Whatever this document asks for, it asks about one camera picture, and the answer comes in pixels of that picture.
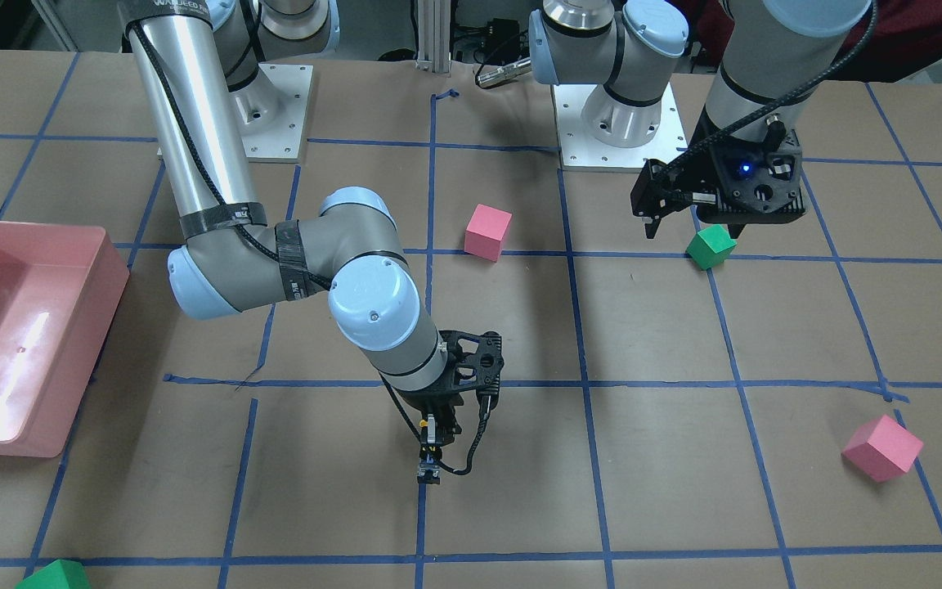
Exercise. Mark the green foam cube far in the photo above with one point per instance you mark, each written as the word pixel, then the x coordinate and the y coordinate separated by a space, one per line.
pixel 59 574

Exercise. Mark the pink plastic bin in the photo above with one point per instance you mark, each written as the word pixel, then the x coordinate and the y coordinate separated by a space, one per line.
pixel 60 286

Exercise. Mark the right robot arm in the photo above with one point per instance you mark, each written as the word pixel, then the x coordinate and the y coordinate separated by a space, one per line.
pixel 199 61

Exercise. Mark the green foam cube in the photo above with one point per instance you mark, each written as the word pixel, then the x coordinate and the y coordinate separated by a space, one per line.
pixel 59 574
pixel 711 246

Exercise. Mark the pink foam cube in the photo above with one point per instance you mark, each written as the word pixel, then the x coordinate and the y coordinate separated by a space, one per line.
pixel 883 449
pixel 486 232

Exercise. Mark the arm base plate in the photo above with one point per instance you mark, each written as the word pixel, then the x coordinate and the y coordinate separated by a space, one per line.
pixel 271 112
pixel 599 134

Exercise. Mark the pink foam cube centre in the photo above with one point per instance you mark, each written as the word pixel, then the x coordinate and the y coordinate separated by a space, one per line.
pixel 486 232

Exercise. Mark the aluminium frame post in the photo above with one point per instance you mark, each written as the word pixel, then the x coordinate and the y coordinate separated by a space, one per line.
pixel 433 31

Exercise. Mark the green foam cube near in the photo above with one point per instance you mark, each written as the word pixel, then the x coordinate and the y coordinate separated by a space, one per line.
pixel 711 246

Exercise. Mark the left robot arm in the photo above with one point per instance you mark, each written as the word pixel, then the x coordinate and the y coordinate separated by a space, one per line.
pixel 777 53

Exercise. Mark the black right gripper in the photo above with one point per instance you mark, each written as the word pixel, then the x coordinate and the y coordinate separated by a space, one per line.
pixel 428 400

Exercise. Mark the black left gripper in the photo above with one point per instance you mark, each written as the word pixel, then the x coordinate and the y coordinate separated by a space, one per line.
pixel 678 181

